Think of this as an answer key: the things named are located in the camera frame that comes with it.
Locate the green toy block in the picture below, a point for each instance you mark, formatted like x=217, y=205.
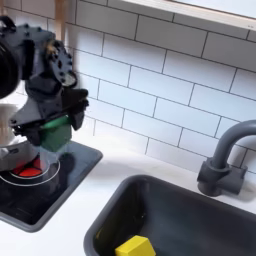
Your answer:
x=56, y=137

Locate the pale wooden shelf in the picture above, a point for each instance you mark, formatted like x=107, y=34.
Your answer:
x=200, y=12

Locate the wooden spoon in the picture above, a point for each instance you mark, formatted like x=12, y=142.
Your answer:
x=60, y=18

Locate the steel pot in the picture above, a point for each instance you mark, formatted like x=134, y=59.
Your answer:
x=13, y=154

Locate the dark grey tap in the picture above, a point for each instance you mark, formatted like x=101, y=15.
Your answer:
x=220, y=173

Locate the black stove top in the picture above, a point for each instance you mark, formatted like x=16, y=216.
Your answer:
x=36, y=206

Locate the yellow toy block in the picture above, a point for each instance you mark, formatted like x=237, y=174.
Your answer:
x=135, y=248

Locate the dark grey sink basin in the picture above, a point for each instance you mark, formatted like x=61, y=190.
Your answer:
x=186, y=226

